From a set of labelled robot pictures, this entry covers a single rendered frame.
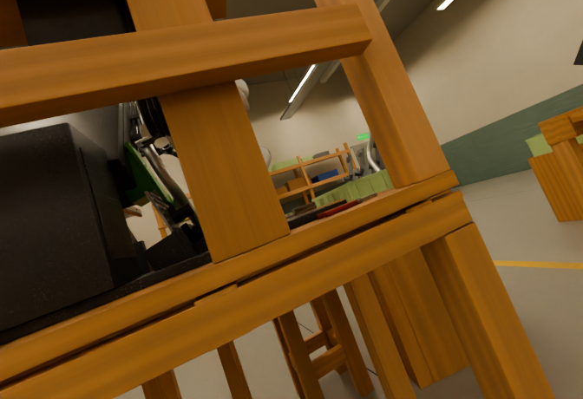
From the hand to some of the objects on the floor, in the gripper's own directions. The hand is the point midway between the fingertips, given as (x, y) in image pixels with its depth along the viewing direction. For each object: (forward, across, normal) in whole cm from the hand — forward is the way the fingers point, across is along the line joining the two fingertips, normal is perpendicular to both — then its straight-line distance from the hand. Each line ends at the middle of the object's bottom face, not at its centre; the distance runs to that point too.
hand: (150, 147), depth 77 cm
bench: (+46, +84, -79) cm, 124 cm away
